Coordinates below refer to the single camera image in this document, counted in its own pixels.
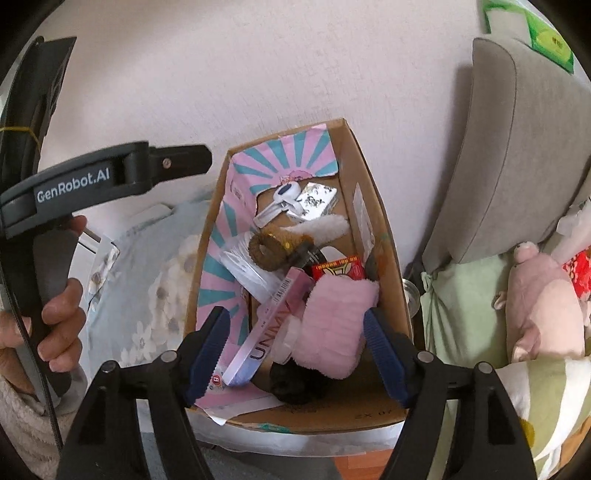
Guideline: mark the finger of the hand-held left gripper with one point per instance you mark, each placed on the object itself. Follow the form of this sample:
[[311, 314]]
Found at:
[[184, 160]]

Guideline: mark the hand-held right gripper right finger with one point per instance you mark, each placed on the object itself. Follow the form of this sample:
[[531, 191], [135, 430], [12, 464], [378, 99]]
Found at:
[[385, 357]]

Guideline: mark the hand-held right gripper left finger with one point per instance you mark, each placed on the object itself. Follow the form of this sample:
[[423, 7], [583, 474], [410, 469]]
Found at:
[[210, 355]]

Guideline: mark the pink fluffy cloth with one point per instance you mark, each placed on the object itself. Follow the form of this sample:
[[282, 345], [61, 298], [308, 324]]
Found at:
[[332, 327]]

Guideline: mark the long pink box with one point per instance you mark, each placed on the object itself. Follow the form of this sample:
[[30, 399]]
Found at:
[[272, 332]]

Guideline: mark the white blue plastic package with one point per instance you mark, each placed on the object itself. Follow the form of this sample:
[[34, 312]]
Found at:
[[244, 272]]

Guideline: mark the small red box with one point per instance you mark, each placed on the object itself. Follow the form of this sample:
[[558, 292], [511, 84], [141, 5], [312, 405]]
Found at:
[[339, 269]]

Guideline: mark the brown scrunchie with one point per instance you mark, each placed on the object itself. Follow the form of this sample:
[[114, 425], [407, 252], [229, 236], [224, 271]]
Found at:
[[258, 263]]

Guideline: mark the cardboard box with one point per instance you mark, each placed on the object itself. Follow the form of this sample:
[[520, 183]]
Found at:
[[369, 221]]

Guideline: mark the small floral print box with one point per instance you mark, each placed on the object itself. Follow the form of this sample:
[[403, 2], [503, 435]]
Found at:
[[316, 199]]

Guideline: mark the white fluffy item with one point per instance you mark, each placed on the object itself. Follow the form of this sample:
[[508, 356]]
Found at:
[[323, 228]]

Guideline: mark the person's left forearm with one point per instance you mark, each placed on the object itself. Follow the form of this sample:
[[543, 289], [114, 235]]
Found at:
[[23, 429]]

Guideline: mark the person's left hand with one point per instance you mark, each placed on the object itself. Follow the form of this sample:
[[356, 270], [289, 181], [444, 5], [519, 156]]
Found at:
[[64, 314]]

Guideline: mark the green white blanket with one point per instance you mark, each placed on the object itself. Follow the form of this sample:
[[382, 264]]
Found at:
[[461, 318]]

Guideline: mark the pink teal striped paper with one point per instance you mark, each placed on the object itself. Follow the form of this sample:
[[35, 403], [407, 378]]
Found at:
[[277, 157]]

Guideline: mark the pink plush toy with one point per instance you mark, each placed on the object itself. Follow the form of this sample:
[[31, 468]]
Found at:
[[540, 304]]

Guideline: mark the red printed bag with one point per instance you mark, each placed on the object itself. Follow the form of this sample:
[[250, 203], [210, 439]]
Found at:
[[582, 274]]

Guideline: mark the white plastic wrapper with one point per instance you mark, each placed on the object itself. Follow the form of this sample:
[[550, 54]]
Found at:
[[575, 226]]

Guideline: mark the grey chair cushion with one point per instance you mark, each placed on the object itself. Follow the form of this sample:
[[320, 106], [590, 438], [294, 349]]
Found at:
[[508, 152]]

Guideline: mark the green tissue packet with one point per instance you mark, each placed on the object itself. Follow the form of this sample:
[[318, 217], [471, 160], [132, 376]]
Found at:
[[549, 41]]

